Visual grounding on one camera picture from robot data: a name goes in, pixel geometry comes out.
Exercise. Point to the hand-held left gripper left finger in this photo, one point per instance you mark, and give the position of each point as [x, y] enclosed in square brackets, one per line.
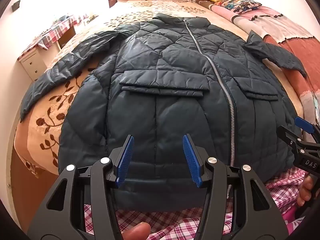
[123, 162]

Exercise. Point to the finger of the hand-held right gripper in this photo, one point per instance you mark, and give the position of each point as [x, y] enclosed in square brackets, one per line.
[303, 125]
[290, 137]

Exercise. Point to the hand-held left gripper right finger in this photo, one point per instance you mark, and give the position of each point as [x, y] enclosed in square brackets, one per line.
[192, 162]

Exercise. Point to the dark teal quilted jacket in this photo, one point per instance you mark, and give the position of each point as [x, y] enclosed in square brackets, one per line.
[160, 80]

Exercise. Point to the person's right hand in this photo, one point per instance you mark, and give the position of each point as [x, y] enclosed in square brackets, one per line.
[306, 190]

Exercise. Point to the person's left hand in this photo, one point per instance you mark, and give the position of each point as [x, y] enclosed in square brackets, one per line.
[136, 232]

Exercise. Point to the silver edged flat object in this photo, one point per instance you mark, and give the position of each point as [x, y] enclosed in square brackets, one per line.
[316, 105]

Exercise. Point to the person's plaid clothing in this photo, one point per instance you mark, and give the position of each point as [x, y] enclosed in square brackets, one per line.
[175, 225]

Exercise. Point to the beige leaf print blanket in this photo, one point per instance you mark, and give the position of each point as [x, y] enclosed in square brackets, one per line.
[50, 110]

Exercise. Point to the pink brown patchwork blanket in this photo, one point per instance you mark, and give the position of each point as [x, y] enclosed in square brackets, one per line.
[275, 22]

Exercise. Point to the white drawer cabinet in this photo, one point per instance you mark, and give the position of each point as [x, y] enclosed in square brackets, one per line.
[31, 63]

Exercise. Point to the colourful cartoon pillow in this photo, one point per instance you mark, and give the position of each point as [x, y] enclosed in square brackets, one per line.
[240, 5]

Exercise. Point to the plaid tablecloth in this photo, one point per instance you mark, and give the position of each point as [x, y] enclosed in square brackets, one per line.
[52, 31]

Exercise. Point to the teal bowl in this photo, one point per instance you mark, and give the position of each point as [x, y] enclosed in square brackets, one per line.
[63, 18]

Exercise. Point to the dark nightstand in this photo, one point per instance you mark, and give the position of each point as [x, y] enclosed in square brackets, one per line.
[112, 2]

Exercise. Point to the brown wooden bed frame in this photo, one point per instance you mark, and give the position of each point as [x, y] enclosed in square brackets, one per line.
[25, 192]

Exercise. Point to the black wall switch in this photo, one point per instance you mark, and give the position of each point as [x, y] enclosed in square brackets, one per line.
[15, 6]

